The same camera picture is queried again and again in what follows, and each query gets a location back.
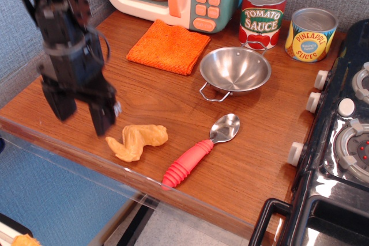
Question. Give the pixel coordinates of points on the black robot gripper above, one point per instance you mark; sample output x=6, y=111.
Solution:
x=75, y=72

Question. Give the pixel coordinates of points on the orange object at bottom left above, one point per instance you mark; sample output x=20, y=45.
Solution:
x=25, y=240

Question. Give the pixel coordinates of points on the toy chicken wing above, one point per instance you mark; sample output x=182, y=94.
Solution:
x=135, y=138

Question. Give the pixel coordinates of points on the orange red cloth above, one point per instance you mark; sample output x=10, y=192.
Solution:
x=170, y=48

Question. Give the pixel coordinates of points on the small steel bowl with handles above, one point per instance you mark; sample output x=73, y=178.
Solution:
x=234, y=71

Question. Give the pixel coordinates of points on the tomato sauce can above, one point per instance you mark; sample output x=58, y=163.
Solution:
x=260, y=23

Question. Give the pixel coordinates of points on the pineapple slices can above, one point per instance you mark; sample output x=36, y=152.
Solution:
x=310, y=34

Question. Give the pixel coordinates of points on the clear acrylic table guard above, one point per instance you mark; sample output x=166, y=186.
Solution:
x=204, y=196

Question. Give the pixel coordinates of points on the black toy stove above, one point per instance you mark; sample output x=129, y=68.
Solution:
x=330, y=191

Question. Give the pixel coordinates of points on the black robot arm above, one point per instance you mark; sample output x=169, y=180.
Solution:
x=68, y=16

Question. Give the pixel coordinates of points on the spoon with red handle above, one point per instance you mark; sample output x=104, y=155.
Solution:
x=223, y=130

